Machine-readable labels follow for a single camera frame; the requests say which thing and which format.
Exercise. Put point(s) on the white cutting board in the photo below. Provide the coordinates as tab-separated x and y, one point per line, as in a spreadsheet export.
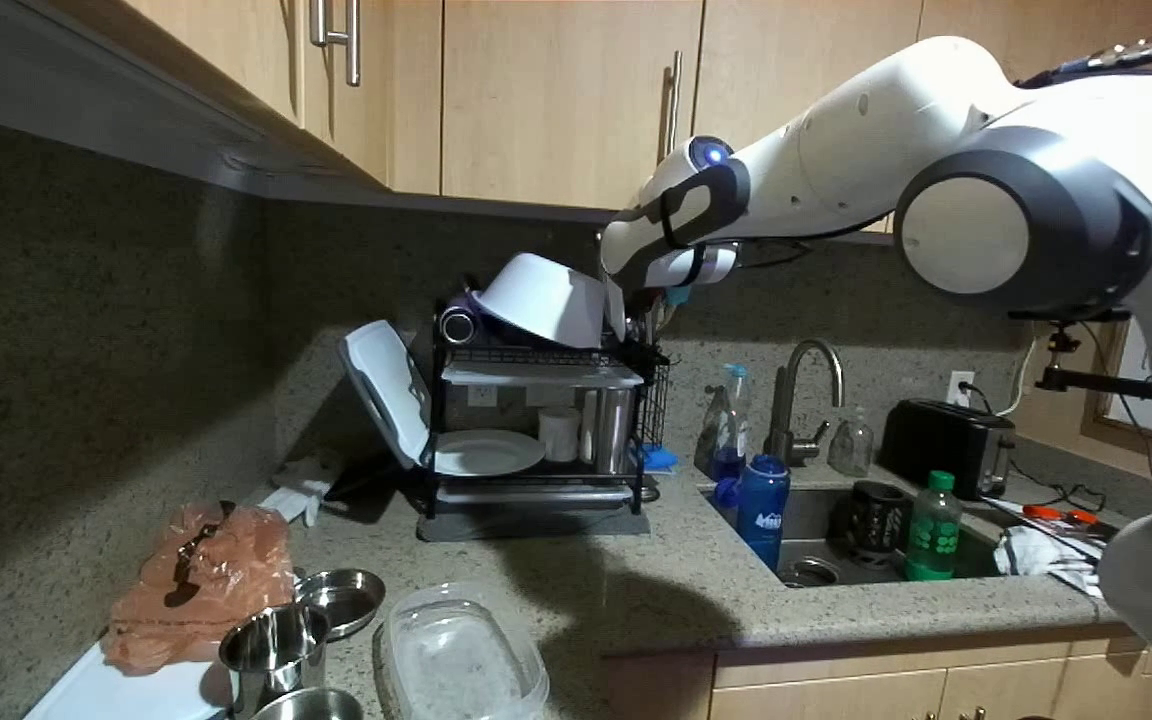
93	691

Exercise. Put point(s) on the white crumpled towel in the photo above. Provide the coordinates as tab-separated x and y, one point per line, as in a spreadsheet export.
1038	554

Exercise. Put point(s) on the black toaster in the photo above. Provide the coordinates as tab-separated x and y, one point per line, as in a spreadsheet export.
942	436

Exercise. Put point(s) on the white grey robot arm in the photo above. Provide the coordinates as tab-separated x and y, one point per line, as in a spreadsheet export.
1032	196

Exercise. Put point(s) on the clear plastic container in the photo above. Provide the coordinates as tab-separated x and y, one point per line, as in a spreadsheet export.
449	658

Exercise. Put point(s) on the blue water bottle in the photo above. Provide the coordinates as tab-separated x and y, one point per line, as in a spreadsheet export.
761	504

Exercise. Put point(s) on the chrome kitchen faucet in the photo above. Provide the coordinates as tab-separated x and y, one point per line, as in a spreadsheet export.
803	401

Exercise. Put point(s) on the steel cup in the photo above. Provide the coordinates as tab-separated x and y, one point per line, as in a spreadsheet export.
269	658

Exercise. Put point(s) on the clear spray bottle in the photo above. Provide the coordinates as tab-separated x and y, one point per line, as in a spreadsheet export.
724	425

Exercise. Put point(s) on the green plastic bottle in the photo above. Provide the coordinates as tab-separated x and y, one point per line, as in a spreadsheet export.
932	530

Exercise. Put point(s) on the small steel bowl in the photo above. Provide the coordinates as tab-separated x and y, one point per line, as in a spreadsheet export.
346	597

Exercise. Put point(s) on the black wire dish rack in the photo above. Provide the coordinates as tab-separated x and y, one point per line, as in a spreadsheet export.
504	383

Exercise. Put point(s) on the black pot in sink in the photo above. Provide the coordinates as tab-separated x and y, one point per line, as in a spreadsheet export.
869	523

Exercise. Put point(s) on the white mug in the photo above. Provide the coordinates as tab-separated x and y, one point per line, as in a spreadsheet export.
557	433

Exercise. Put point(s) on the large white bowl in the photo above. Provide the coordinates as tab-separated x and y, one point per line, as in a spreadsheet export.
549	301

